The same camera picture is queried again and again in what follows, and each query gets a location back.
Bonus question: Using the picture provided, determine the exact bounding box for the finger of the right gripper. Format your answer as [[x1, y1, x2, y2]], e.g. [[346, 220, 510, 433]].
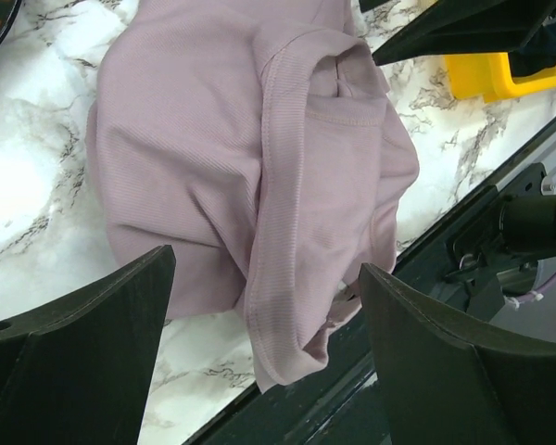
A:
[[373, 0, 556, 66]]

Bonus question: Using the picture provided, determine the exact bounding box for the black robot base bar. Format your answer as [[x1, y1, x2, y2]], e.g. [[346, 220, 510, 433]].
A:
[[195, 118, 556, 444]]

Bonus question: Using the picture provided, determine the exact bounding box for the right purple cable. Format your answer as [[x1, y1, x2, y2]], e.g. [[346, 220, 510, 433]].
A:
[[504, 263, 556, 310]]

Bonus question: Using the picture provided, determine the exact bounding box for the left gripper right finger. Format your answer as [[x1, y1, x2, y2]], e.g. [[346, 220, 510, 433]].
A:
[[359, 264, 556, 444]]

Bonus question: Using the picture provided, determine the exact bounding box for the mauve tank top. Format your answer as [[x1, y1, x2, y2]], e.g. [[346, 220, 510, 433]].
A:
[[86, 1, 419, 390]]

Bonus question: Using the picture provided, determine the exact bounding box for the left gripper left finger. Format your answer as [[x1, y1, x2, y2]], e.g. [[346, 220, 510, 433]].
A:
[[0, 246, 175, 444]]

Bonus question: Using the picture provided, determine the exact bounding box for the yellow plastic bin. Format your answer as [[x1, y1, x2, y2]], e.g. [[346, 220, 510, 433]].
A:
[[444, 53, 556, 103]]

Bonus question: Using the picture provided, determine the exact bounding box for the dark navy garment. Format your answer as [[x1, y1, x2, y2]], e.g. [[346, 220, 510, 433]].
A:
[[508, 20, 556, 77]]

